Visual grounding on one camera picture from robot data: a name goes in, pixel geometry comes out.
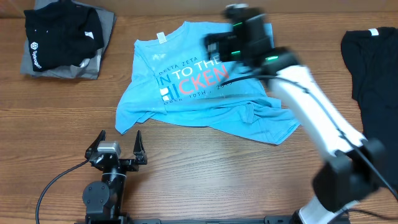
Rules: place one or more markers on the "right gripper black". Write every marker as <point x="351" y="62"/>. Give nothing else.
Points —
<point x="214" y="42"/>

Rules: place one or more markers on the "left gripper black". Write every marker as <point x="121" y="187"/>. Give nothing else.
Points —
<point x="131" y="165"/>

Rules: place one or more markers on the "light blue t-shirt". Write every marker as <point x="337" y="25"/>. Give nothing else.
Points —
<point x="175" y="81"/>

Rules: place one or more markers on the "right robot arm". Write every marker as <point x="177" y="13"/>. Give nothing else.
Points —
<point x="351" y="162"/>

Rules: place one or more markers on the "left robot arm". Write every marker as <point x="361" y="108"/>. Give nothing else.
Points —
<point x="103" y="199"/>

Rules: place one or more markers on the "grey folded shirt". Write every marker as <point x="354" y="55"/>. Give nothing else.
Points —
<point x="89" y="68"/>

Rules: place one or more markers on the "black folded shirt with logo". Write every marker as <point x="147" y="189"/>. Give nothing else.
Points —
<point x="62" y="34"/>

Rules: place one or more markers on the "black t-shirt on right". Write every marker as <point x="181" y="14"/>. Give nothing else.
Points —
<point x="371" y="58"/>

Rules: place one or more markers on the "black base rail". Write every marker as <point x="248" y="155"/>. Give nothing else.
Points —
<point x="211" y="221"/>

